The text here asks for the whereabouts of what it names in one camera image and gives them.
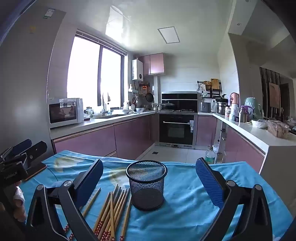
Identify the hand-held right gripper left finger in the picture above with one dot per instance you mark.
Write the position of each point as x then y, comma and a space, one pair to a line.
90, 180

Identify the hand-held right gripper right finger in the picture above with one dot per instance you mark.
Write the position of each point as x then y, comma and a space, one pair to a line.
208, 180

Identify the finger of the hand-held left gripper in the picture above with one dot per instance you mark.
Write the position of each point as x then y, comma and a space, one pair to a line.
37, 149
23, 143

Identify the bunch of wooden chopsticks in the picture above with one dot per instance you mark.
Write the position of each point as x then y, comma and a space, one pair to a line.
112, 208

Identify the black mesh holder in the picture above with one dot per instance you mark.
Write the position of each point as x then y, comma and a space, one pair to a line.
145, 190

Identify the person's left hand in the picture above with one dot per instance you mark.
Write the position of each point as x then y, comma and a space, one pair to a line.
19, 208

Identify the cooking oil bottle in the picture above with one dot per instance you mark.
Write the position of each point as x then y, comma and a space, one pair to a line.
210, 157

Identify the white waste bin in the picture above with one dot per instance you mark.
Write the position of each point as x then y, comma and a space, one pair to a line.
216, 150

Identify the blue printed tablecloth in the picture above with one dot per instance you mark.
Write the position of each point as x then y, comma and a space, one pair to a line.
185, 208

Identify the white microwave oven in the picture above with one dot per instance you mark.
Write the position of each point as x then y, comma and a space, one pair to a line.
62, 113

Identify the pink kitchen base cabinets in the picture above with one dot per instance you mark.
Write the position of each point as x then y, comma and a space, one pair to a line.
97, 136
240, 143

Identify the black built-in oven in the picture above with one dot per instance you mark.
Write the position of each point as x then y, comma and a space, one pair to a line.
177, 129

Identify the grey refrigerator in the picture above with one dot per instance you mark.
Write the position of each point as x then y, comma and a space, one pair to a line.
27, 81

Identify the white plastic containers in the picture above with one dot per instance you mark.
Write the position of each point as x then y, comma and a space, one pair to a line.
234, 112

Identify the steel thermos bottle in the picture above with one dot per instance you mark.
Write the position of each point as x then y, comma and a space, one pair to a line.
242, 115

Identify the silver countertop appliance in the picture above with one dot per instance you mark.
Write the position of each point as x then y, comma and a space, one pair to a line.
205, 107

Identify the stainless steel pot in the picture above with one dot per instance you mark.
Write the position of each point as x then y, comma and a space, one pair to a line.
221, 107

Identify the white bowl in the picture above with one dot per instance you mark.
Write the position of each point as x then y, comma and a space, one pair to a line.
259, 124

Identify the steel sink faucet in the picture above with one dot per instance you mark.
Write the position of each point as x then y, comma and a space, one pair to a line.
104, 104

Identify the black wok with lid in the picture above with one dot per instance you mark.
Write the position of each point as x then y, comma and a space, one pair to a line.
168, 106

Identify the black range hood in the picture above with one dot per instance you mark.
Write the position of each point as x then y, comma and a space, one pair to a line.
182, 98

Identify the green countertop appliance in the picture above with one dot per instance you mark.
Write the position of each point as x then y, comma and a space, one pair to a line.
252, 106

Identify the pink thermos jug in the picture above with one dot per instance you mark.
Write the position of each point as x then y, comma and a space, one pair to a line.
234, 98

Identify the steel bowl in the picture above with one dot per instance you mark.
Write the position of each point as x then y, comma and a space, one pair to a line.
140, 109

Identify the kitchen window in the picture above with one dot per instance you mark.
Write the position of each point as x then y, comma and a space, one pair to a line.
83, 69

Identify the wooden cutting board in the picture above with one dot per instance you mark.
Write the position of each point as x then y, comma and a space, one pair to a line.
214, 83

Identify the hanging frying pan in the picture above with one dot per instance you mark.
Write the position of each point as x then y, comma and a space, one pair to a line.
149, 97

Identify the refrigerator label sticker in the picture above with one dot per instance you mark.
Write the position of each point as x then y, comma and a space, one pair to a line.
49, 12

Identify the square ceiling light panel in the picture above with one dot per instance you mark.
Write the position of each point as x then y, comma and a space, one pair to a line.
168, 35

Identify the black wall rack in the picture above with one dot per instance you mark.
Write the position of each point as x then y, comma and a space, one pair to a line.
208, 92

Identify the striped wooden wall panel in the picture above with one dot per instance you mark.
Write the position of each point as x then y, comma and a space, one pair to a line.
263, 88

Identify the white wall water heater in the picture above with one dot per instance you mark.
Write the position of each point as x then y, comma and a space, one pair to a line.
137, 69

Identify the pink wall cabinets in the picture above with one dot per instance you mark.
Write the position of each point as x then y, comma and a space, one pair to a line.
155, 63

